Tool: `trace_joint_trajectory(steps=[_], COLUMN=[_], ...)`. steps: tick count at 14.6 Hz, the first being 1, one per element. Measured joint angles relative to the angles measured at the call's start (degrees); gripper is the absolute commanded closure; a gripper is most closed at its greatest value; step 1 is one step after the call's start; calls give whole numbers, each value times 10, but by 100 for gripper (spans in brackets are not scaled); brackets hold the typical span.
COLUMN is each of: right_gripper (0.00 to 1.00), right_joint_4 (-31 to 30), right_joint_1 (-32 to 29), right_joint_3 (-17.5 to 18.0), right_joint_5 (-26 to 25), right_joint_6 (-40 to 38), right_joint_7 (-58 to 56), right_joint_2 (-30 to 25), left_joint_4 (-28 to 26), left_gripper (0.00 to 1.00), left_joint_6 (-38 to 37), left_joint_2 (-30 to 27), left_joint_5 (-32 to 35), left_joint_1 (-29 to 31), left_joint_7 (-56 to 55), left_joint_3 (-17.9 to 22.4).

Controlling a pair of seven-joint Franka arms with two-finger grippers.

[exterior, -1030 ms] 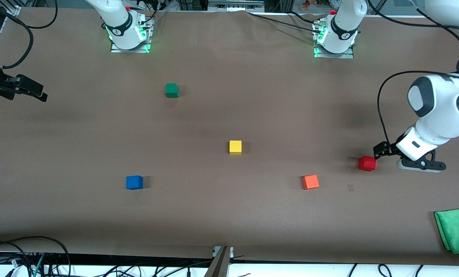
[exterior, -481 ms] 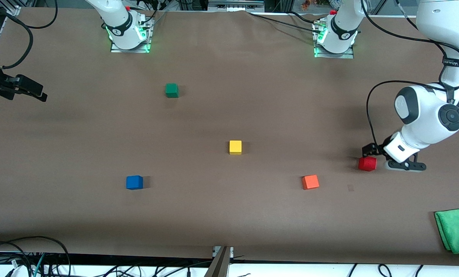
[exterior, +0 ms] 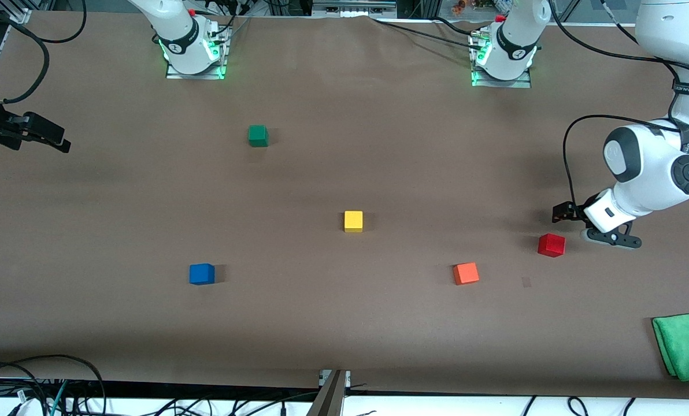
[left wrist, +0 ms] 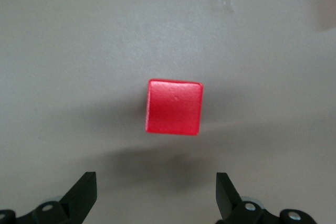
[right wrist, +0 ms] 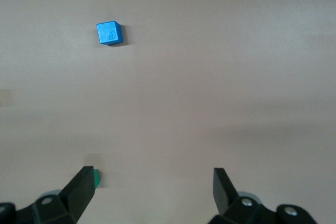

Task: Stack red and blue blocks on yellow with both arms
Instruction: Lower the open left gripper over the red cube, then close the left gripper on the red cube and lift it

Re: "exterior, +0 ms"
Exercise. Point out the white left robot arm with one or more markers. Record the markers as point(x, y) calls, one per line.
point(651, 167)

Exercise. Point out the grey metal rail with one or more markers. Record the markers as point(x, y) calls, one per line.
point(353, 7)

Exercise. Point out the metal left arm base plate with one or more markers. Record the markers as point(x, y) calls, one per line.
point(523, 82)

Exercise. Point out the aluminium frame corner bracket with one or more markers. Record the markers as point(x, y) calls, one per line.
point(16, 11)

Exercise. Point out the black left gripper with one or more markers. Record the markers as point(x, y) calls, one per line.
point(570, 211)

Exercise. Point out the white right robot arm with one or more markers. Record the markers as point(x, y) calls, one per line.
point(180, 34)

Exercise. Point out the green wooden block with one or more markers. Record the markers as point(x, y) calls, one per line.
point(257, 135)

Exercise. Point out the red wooden block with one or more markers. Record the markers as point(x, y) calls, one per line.
point(551, 245)

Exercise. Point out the green microfibre cloth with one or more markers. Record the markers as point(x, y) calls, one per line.
point(685, 344)

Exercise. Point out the yellow wooden block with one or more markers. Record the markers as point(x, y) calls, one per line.
point(353, 220)

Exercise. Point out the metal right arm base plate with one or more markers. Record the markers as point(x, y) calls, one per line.
point(174, 75)

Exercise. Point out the metal camera mount pole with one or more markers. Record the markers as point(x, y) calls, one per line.
point(330, 396)

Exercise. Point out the orange wooden block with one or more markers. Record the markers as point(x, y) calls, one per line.
point(466, 273)

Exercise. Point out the blue wooden block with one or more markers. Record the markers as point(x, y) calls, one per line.
point(202, 274)

